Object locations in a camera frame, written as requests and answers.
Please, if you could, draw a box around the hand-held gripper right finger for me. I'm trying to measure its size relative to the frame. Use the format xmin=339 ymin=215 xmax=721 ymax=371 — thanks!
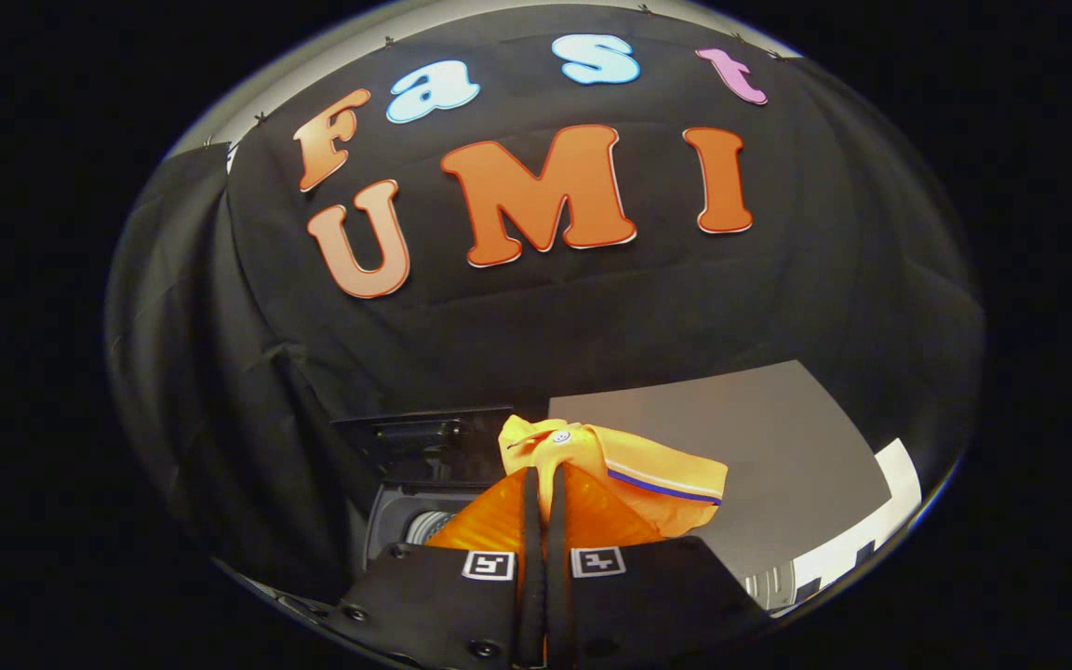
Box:
xmin=545 ymin=462 xmax=771 ymax=669

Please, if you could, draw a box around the yellow polo shirt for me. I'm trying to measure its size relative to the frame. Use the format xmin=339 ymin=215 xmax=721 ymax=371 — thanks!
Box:
xmin=497 ymin=414 xmax=730 ymax=541

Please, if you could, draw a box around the grey box appliance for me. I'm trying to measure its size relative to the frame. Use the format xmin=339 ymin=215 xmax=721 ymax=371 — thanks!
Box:
xmin=545 ymin=360 xmax=925 ymax=617

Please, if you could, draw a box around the black backdrop cloth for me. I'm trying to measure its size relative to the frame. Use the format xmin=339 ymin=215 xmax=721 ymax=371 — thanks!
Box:
xmin=106 ymin=144 xmax=351 ymax=596
xmin=210 ymin=5 xmax=985 ymax=596

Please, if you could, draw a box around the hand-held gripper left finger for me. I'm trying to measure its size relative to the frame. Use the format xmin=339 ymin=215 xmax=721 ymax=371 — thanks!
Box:
xmin=325 ymin=467 xmax=546 ymax=669

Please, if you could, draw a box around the top-load washing machine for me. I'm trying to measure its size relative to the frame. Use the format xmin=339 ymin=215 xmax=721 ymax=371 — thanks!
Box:
xmin=350 ymin=479 xmax=500 ymax=570

